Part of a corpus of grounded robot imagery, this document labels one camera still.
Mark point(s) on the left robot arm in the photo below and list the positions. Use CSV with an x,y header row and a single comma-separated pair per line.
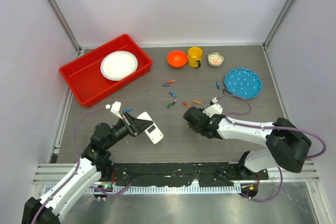
x,y
93,164

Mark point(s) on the orange bowl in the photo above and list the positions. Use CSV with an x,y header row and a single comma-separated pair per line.
x,y
177,59

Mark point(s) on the white cable duct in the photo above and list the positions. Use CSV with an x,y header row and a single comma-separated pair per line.
x,y
194,188

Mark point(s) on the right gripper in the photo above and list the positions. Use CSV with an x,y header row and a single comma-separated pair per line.
x,y
193,128

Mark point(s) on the patterned small bowl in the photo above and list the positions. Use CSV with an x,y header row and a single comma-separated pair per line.
x,y
215,59

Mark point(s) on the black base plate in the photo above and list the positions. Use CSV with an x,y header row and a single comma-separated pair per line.
x,y
208,174

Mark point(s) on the white paper plate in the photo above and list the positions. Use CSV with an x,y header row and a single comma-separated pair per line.
x,y
118,65

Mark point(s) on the red plastic bin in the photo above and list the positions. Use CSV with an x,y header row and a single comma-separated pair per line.
x,y
84,77

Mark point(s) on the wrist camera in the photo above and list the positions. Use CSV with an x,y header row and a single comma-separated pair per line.
x,y
214,108
114,108

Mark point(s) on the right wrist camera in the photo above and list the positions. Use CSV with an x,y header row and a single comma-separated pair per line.
x,y
214,108

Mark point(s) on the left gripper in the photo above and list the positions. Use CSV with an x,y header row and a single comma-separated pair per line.
x,y
135,126

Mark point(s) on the yellow mug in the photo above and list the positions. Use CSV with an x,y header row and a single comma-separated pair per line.
x,y
194,57

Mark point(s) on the red battery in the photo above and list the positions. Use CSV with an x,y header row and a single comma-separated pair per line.
x,y
186,104

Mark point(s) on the blue dotted plate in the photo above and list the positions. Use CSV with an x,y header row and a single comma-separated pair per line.
x,y
243,82

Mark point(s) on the green battery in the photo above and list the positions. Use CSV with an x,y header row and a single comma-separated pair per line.
x,y
169,105

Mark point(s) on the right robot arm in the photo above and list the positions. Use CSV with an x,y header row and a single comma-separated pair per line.
x,y
283,144

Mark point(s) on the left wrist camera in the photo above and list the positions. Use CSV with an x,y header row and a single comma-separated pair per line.
x,y
114,108

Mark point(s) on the white remote control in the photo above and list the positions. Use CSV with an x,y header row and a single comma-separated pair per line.
x,y
153,132

